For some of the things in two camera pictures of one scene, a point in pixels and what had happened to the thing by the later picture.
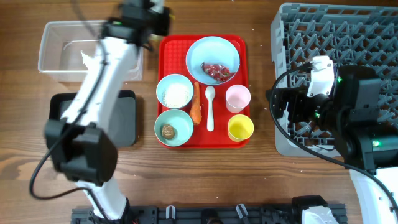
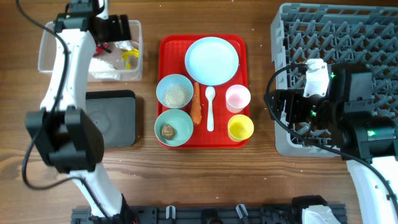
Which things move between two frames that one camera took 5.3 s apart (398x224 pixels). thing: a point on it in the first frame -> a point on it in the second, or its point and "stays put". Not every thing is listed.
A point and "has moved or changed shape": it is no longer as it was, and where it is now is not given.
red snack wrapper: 219,72 has moved or changed shape
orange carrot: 195,113 stays put
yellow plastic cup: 240,128 stays put
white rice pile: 176,95 stays put
